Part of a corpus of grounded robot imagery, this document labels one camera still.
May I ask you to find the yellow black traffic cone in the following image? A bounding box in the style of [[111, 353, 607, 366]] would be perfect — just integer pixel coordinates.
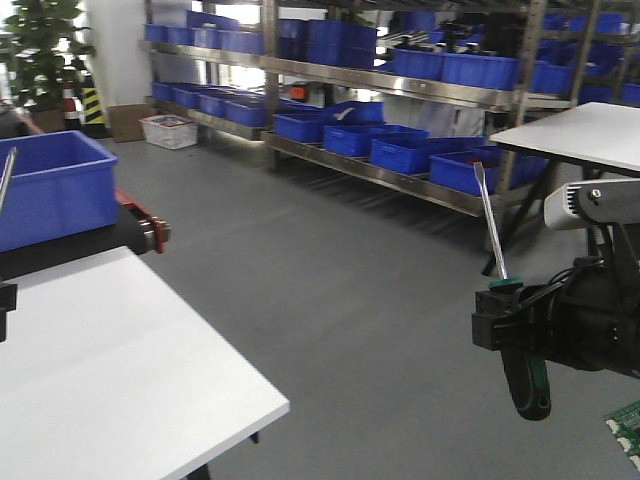
[[82, 75, 109, 139]]

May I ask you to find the brown cardboard box on floor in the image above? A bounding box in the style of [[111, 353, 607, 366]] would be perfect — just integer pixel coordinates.
[[107, 103, 155, 143]]

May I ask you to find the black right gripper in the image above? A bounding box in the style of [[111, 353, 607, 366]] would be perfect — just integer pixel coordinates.
[[472, 261, 639, 378]]

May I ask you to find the red conveyor end bracket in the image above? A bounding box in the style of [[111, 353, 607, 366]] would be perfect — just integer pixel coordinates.
[[115, 188, 172, 254]]

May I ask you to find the metal shelf rack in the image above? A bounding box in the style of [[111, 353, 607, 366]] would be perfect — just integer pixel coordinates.
[[139, 0, 640, 251]]

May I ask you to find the white side table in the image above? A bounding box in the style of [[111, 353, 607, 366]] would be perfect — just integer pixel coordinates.
[[490, 102, 639, 247]]

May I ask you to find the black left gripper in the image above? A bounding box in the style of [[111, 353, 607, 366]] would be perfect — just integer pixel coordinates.
[[0, 282, 18, 342]]

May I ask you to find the cross screwdriver green handle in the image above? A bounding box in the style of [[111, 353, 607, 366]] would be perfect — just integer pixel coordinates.
[[0, 146, 18, 212]]

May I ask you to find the red white traffic cone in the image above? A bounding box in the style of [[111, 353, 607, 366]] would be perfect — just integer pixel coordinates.
[[62, 81, 82, 130]]

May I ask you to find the white wire basket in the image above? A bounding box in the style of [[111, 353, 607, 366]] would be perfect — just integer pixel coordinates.
[[139, 114, 198, 150]]

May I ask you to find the green potted plant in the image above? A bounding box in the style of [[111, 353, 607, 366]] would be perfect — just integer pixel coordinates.
[[3, 0, 96, 111]]

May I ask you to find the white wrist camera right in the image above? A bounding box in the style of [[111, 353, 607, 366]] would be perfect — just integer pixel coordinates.
[[543, 178, 639, 231]]

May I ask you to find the green circuit board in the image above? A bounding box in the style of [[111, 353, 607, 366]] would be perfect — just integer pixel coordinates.
[[603, 401, 640, 470]]

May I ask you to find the large blue plastic bin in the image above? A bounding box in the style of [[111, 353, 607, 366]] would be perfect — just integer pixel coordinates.
[[1, 130, 119, 252]]

